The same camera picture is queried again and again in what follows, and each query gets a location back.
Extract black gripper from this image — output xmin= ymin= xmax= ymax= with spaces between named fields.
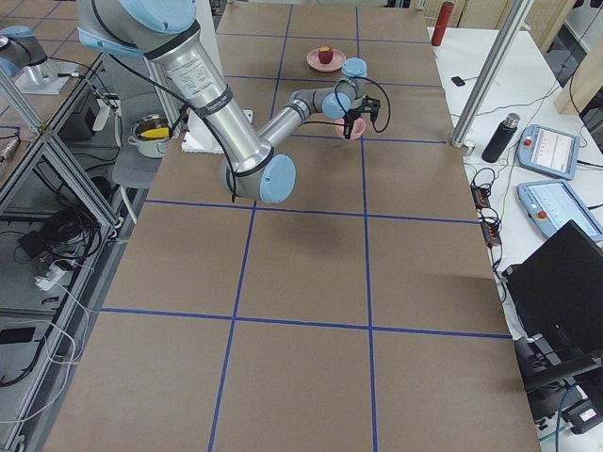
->
xmin=342 ymin=96 xmax=367 ymax=139

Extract pink bowl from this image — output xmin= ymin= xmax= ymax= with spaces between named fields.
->
xmin=334 ymin=117 xmax=367 ymax=140

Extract red apple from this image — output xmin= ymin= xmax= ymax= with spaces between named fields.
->
xmin=318 ymin=46 xmax=334 ymax=65

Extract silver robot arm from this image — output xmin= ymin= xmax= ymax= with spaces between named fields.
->
xmin=77 ymin=0 xmax=380 ymax=203
xmin=1 ymin=25 xmax=67 ymax=95

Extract pink plate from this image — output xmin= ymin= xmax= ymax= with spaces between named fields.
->
xmin=306 ymin=46 xmax=347 ymax=73

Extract small black device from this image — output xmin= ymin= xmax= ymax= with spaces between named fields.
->
xmin=450 ymin=76 xmax=465 ymax=87

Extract red water bottle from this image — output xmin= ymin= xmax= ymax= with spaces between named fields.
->
xmin=431 ymin=1 xmax=454 ymax=47

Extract black water bottle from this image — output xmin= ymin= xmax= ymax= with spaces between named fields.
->
xmin=481 ymin=113 xmax=520 ymax=163

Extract black orange usb hub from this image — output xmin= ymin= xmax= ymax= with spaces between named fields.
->
xmin=471 ymin=185 xmax=502 ymax=249

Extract white enamel pot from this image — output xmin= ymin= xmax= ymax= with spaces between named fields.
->
xmin=127 ymin=114 xmax=171 ymax=159

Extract far teach pendant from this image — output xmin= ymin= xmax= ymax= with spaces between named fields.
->
xmin=516 ymin=124 xmax=580 ymax=180

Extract teach pendant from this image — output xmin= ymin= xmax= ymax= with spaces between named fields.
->
xmin=516 ymin=124 xmax=580 ymax=180
xmin=516 ymin=180 xmax=602 ymax=242

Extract near teach pendant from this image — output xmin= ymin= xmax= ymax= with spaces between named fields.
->
xmin=516 ymin=180 xmax=602 ymax=242

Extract black laptop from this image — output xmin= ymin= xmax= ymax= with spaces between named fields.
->
xmin=503 ymin=220 xmax=602 ymax=350

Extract black monitor stand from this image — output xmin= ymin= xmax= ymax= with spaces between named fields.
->
xmin=514 ymin=331 xmax=602 ymax=435

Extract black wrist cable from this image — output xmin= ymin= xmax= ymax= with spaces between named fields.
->
xmin=301 ymin=77 xmax=391 ymax=133

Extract aluminium frame post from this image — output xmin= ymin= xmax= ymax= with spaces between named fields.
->
xmin=449 ymin=0 xmax=533 ymax=148

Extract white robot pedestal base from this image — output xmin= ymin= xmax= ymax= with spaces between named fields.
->
xmin=180 ymin=0 xmax=253 ymax=155

